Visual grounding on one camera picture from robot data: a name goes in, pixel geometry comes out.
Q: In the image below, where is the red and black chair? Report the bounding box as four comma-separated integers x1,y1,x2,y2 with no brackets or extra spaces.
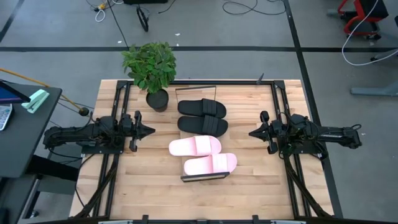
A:
326,0,389,40

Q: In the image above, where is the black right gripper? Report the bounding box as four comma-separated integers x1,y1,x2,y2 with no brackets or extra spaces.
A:
248,110,294,156

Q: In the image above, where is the white calculator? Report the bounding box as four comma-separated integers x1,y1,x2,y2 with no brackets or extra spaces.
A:
0,103,14,131

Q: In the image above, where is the black rail with grey ends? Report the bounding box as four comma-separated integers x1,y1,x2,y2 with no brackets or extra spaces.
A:
98,213,307,224

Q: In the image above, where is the black desk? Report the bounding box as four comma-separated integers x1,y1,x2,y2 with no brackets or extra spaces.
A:
0,81,63,180

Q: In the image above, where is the white and yellow cable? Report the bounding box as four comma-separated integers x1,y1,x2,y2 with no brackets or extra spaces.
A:
94,2,108,23

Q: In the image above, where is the yellow rod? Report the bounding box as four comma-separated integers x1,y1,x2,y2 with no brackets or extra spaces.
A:
0,67,90,117

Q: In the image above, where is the black aluminium table frame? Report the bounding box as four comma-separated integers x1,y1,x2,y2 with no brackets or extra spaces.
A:
74,79,335,218

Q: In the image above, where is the grey desk base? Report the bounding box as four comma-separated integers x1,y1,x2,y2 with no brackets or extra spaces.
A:
350,46,398,97

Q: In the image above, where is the wooden shelf with black frame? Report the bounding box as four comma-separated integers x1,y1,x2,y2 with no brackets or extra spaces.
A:
175,85,231,184

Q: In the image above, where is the black foam slide sandal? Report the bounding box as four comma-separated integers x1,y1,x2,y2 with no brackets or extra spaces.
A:
176,114,229,138
177,98,228,119

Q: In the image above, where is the long black cable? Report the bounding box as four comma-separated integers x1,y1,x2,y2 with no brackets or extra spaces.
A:
105,0,130,48

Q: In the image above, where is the mint green stapler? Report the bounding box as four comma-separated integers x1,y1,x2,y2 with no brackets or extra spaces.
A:
21,88,50,114

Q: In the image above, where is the black strap loop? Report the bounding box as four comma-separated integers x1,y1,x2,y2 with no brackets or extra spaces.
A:
136,5,150,33

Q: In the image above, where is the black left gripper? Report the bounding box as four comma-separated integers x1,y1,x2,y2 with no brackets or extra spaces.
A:
119,110,156,153

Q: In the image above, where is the black box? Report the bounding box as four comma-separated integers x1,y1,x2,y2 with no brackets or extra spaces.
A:
123,0,169,5

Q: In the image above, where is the dark computer monitor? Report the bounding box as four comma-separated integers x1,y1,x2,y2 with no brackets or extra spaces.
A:
0,79,32,105

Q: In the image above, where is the pink foam slide sandal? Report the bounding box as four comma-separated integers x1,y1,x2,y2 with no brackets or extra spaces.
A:
183,152,238,176
168,134,223,157

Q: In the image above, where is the black looped floor cable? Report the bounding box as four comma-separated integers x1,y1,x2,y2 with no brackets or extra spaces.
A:
222,0,287,16

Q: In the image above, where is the green potted plant black pot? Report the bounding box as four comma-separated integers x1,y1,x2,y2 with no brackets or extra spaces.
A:
121,41,177,113

